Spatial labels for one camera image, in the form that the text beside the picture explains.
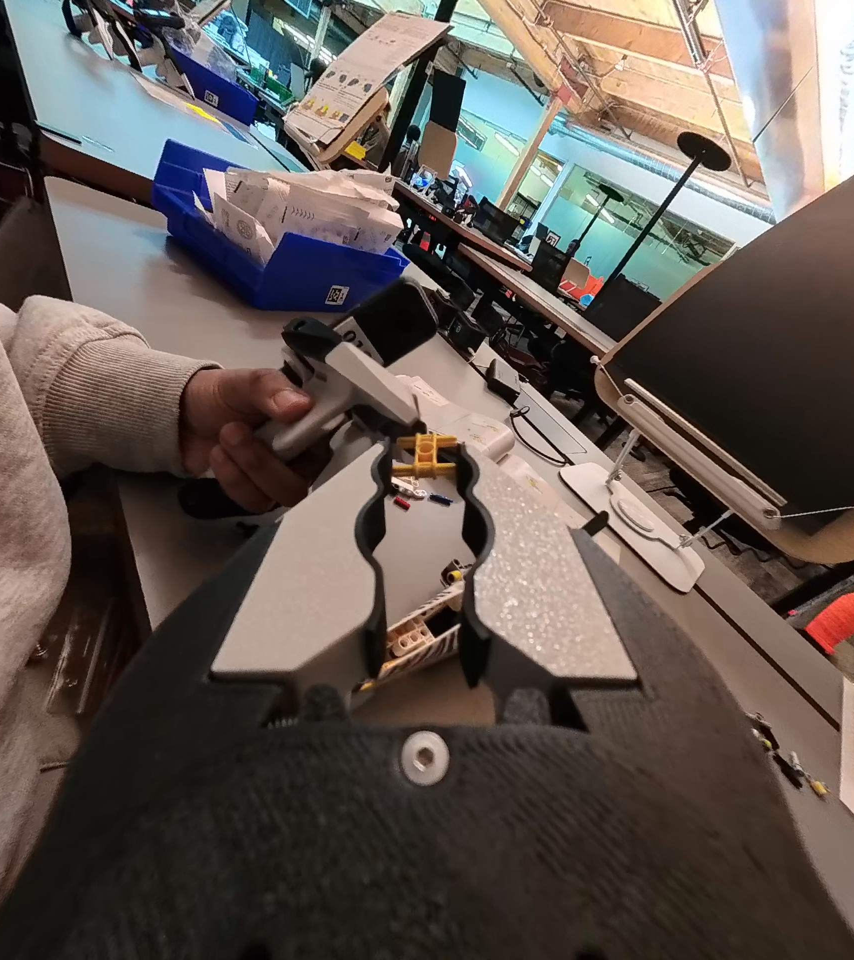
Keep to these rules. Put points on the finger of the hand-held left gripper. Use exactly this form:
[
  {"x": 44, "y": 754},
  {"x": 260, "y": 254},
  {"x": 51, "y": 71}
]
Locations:
[
  {"x": 352, "y": 450},
  {"x": 374, "y": 390}
]

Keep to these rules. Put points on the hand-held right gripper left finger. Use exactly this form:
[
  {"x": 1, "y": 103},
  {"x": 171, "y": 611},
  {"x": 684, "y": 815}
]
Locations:
[{"x": 299, "y": 600}]

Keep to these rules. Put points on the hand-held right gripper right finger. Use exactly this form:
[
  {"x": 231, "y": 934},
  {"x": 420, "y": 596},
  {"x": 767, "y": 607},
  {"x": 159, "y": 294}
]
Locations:
[{"x": 539, "y": 600}]

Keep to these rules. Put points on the yellow lego connector piece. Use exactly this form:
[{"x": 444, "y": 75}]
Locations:
[{"x": 427, "y": 450}]

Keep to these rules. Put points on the person's left forearm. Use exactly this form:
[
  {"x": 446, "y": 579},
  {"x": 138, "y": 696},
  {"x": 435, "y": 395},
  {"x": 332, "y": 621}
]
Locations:
[{"x": 111, "y": 375}]

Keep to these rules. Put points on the pile of loose lego pieces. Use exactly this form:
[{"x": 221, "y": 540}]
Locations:
[{"x": 415, "y": 495}]

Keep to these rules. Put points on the zebra striped lego plane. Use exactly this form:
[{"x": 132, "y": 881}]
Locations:
[{"x": 419, "y": 637}]

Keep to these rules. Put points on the open lego instruction booklet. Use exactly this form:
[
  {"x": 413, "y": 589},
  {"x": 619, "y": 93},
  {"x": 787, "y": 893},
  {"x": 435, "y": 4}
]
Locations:
[{"x": 490, "y": 439}]

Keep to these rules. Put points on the small lego parts cluster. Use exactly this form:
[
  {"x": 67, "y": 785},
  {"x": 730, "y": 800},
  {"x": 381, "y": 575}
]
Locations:
[{"x": 791, "y": 765}]

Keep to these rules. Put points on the person's left hand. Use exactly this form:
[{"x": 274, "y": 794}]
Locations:
[{"x": 224, "y": 405}]

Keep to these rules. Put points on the black charger box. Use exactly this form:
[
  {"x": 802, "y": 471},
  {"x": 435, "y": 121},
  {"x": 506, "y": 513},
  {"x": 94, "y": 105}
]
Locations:
[{"x": 464, "y": 330}]

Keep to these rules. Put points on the blue plastic bin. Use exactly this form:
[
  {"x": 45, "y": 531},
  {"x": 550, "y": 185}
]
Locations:
[
  {"x": 307, "y": 270},
  {"x": 216, "y": 90}
]

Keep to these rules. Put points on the wooden edged desk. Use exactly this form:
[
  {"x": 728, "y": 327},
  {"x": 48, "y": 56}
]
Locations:
[
  {"x": 464, "y": 225},
  {"x": 532, "y": 300}
]

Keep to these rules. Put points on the black power adapter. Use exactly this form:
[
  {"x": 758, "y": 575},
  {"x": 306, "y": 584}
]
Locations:
[{"x": 503, "y": 379}]

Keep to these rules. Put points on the white tablet stand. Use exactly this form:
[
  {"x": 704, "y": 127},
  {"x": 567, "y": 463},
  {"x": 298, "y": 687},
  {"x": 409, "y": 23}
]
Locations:
[{"x": 644, "y": 525}]

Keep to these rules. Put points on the plywood board with printed sheet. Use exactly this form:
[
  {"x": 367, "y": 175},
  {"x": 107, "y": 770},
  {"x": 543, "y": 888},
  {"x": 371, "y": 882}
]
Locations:
[{"x": 367, "y": 82}]

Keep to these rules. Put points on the black floor lamp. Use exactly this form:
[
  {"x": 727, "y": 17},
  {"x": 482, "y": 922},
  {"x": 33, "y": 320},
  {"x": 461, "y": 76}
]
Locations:
[
  {"x": 704, "y": 150},
  {"x": 607, "y": 196}
]

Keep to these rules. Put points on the orange traffic cone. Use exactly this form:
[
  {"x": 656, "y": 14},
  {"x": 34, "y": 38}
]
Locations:
[{"x": 847, "y": 615}]

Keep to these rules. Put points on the black screen on plywood board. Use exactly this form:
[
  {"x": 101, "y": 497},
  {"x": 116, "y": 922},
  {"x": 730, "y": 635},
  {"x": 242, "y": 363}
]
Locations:
[{"x": 772, "y": 337}]

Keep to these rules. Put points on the wooden support post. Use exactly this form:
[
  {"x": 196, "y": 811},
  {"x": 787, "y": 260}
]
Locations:
[{"x": 532, "y": 157}]

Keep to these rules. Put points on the silver air duct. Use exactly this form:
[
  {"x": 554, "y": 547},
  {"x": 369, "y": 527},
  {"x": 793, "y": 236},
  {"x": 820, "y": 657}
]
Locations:
[{"x": 794, "y": 90}]

